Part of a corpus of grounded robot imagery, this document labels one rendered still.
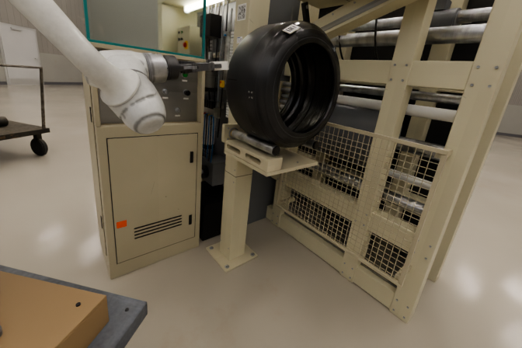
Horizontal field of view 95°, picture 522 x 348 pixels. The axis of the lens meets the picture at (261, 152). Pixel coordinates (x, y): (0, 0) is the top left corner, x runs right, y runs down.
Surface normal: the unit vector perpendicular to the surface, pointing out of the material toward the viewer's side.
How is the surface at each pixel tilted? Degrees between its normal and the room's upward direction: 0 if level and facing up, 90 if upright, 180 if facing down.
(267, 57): 72
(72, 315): 4
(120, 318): 0
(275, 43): 63
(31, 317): 4
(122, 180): 90
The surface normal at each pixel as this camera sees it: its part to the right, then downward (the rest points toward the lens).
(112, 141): 0.63, 0.29
